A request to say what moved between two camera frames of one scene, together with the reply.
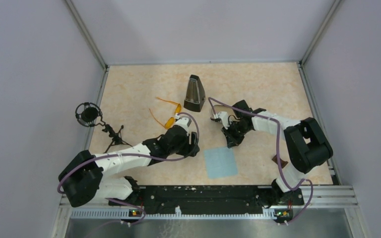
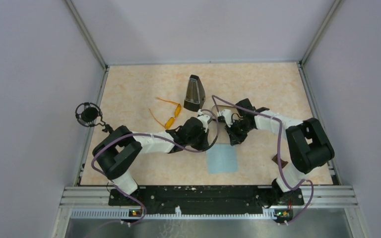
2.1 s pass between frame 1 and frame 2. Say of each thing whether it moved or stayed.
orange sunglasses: stayed
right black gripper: stayed
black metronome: stayed
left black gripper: moved
